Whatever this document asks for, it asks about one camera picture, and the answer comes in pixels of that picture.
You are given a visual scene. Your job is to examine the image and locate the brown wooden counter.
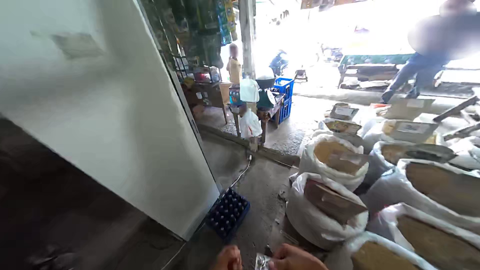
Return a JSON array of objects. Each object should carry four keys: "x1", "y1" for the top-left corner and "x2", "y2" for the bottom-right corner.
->
[{"x1": 181, "y1": 81, "x2": 232, "y2": 125}]

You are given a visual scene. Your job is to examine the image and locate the wooden post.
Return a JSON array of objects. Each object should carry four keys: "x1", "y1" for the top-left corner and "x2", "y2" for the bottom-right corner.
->
[{"x1": 238, "y1": 0, "x2": 259, "y2": 152}]

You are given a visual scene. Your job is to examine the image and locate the group of cardboard signs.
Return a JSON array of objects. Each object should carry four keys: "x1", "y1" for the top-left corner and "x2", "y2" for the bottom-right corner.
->
[{"x1": 304, "y1": 98, "x2": 456, "y2": 226}]

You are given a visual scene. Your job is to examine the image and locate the hanging packets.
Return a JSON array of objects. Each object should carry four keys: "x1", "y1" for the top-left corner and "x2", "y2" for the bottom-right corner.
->
[{"x1": 144, "y1": 0, "x2": 238, "y2": 69}]

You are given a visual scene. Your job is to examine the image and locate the tall bright blue crates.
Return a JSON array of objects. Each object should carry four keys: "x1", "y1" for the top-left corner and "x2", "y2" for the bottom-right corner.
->
[{"x1": 273, "y1": 77, "x2": 295, "y2": 124}]

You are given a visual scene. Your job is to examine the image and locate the dark wooden beam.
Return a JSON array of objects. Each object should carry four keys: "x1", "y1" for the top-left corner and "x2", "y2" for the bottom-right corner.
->
[
  {"x1": 444, "y1": 122, "x2": 480, "y2": 141},
  {"x1": 433, "y1": 95, "x2": 480, "y2": 124}
]

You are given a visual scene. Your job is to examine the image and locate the blue bottle crate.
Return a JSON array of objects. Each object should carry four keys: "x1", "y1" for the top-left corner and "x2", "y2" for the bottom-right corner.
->
[{"x1": 205, "y1": 187, "x2": 251, "y2": 242}]

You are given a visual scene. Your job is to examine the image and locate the white red-print plastic bag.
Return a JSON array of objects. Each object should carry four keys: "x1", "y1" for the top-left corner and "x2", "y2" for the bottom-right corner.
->
[{"x1": 239, "y1": 109, "x2": 263, "y2": 140}]

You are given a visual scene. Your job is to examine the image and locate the white power cable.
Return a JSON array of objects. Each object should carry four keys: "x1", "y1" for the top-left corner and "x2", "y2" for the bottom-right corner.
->
[{"x1": 161, "y1": 154, "x2": 253, "y2": 270}]

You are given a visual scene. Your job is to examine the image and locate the large white cabinet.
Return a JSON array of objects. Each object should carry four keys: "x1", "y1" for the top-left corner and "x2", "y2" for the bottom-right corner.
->
[{"x1": 0, "y1": 0, "x2": 221, "y2": 241}]

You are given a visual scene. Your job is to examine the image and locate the motorcycle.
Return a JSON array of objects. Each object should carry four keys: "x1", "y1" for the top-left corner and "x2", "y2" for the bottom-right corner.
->
[{"x1": 269, "y1": 50, "x2": 289, "y2": 77}]

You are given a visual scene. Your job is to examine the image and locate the group of dark bottles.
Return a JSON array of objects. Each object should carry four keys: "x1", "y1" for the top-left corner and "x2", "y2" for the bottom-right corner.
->
[{"x1": 208, "y1": 189, "x2": 247, "y2": 234}]

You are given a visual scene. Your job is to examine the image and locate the person's left hand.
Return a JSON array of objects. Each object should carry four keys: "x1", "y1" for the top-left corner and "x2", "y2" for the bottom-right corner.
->
[{"x1": 214, "y1": 245, "x2": 243, "y2": 270}]

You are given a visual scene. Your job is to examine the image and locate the person's right hand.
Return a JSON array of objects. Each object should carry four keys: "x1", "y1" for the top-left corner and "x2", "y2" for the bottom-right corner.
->
[{"x1": 268, "y1": 243, "x2": 329, "y2": 270}]

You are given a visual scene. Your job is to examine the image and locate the black bucket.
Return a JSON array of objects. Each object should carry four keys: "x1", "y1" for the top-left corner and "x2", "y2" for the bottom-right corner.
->
[{"x1": 256, "y1": 76, "x2": 277, "y2": 90}]

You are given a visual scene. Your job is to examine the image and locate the group of white grain sacks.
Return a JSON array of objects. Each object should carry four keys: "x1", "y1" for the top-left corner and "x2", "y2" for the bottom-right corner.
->
[{"x1": 286, "y1": 107, "x2": 480, "y2": 270}]

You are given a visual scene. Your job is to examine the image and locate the pale green plastic bag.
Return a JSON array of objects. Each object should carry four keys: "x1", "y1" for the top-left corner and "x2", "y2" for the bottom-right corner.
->
[{"x1": 239, "y1": 78, "x2": 260, "y2": 103}]

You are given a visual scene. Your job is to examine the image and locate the wooden table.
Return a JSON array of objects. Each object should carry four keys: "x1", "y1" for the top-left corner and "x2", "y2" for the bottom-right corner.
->
[{"x1": 229, "y1": 88, "x2": 286, "y2": 146}]

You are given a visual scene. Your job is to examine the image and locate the small clear packet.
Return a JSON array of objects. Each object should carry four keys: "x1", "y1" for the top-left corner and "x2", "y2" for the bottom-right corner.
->
[{"x1": 255, "y1": 253, "x2": 272, "y2": 270}]

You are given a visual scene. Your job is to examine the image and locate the bench with green cover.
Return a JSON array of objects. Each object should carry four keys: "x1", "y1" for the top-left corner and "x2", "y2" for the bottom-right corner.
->
[{"x1": 338, "y1": 53, "x2": 414, "y2": 90}]

